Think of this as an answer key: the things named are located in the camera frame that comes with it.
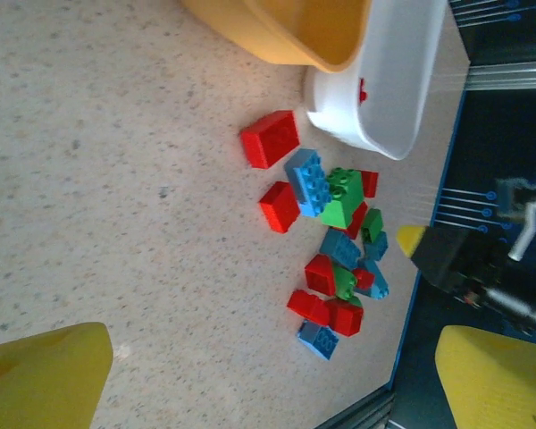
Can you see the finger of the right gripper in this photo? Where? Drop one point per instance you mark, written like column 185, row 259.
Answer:
column 438, row 257

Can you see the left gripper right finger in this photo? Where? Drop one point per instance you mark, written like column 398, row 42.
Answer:
column 500, row 384

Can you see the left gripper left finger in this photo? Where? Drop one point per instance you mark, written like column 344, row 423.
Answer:
column 40, row 380

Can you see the short blue lego brick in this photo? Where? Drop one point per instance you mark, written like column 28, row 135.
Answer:
column 377, row 248
column 377, row 286

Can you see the long blue lego brick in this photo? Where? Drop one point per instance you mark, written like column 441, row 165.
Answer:
column 321, row 342
column 310, row 179
column 339, row 248

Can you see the large green lego brick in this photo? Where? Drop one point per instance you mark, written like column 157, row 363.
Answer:
column 341, row 205

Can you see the white plastic container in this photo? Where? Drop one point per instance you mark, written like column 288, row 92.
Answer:
column 397, row 89

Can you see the small red lego brick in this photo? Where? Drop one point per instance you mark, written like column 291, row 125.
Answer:
column 362, row 91

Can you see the yellow plastic container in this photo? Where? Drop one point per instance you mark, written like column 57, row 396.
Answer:
column 295, row 31

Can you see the aluminium table rail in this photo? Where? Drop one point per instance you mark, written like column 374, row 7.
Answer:
column 366, row 415

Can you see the aluminium frame post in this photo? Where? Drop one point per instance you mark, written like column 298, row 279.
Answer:
column 509, row 76

